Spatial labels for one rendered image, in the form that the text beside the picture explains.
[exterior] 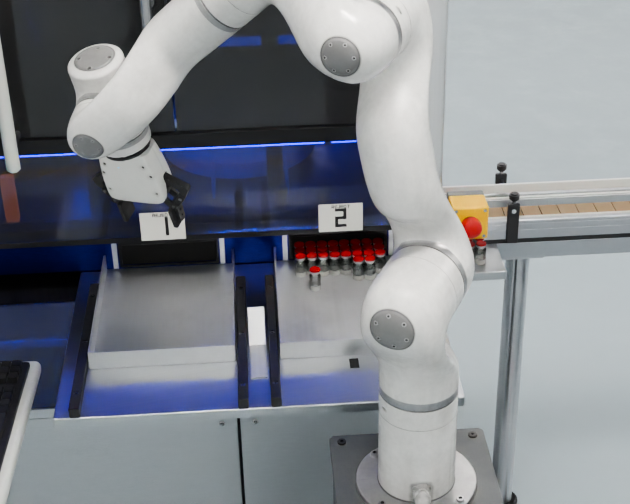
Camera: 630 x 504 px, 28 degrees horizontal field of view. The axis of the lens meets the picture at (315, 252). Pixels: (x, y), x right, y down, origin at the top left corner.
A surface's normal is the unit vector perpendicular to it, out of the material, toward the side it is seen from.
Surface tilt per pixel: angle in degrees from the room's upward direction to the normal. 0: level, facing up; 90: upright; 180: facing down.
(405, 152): 82
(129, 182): 107
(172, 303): 0
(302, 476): 90
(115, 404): 0
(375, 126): 62
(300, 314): 0
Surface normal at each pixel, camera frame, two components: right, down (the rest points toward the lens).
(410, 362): -0.18, 0.92
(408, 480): -0.28, 0.49
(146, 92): 0.40, 0.22
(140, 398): -0.02, -0.86
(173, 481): 0.06, 0.51
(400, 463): -0.50, 0.45
